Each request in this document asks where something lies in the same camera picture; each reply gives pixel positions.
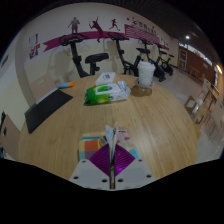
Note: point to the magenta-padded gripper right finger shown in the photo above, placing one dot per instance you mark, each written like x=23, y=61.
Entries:
x=135, y=174

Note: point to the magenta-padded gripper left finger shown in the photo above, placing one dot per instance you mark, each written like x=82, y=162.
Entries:
x=88, y=175

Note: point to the colourful checked towel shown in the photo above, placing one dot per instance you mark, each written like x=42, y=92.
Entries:
x=88, y=146

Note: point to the black rectangular mat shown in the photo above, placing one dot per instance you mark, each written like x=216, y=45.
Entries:
x=46, y=110

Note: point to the brown round coaster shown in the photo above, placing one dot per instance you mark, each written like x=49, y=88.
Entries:
x=140, y=91

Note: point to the green wet wipes pack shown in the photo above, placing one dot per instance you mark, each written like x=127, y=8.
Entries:
x=105, y=93

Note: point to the beige plywood chair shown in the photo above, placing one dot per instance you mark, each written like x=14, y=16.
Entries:
x=41, y=86
x=8, y=136

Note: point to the blue and orange tube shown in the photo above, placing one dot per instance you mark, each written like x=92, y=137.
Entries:
x=66, y=85

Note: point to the wooden chairs group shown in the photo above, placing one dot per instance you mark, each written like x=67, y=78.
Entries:
x=200, y=106

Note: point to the white tissue box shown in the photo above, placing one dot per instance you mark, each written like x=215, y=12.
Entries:
x=105, y=79

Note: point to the white paper cup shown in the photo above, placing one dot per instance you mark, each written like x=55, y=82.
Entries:
x=146, y=74

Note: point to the black exercise bike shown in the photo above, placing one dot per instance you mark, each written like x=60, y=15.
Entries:
x=120, y=55
x=157, y=71
x=77, y=58
x=167, y=66

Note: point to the ceiling lights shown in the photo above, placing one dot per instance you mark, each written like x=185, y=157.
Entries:
x=187, y=37

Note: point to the wall poster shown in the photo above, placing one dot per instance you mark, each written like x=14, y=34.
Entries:
x=34, y=46

